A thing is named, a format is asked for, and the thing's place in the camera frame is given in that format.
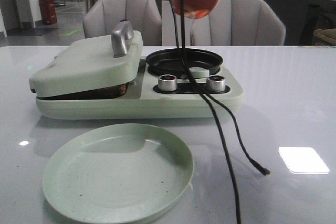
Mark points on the light green round plate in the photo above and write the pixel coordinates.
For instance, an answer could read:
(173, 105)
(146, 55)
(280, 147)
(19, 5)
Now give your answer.
(122, 173)

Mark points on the round black frying pan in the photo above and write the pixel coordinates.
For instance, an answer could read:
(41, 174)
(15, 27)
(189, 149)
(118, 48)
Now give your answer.
(168, 61)

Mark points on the red bin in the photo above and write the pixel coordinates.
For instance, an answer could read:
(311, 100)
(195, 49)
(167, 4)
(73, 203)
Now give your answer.
(48, 12)

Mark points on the silver control knob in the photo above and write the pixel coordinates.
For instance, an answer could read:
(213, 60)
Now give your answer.
(215, 83)
(167, 83)

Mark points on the light green sandwich maker lid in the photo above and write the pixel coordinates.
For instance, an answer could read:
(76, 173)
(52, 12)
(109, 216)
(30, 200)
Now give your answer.
(91, 63)

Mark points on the right silver control knob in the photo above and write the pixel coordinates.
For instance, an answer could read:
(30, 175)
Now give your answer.
(215, 83)

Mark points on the beige cushion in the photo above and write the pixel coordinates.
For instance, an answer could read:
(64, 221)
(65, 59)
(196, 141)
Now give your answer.
(324, 37)

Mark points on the left silver control knob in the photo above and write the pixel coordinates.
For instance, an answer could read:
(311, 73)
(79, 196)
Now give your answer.
(167, 83)

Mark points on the left beige upholstered chair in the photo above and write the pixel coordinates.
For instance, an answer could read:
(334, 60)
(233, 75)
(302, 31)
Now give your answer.
(143, 15)

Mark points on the bread slice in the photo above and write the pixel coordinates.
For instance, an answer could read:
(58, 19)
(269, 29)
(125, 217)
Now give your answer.
(103, 93)

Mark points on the dark grey counter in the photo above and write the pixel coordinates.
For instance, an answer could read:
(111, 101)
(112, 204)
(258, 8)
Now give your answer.
(302, 17)

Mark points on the light green breakfast maker base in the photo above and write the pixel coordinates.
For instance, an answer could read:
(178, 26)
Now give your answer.
(139, 102)

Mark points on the right beige upholstered chair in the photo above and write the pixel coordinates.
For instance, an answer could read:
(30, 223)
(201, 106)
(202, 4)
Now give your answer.
(239, 23)

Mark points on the white cabinet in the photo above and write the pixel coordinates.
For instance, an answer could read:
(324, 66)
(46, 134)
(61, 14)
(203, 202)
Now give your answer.
(168, 31)

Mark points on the beige upholstered chair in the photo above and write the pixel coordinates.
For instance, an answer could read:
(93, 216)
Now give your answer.
(143, 15)
(239, 23)

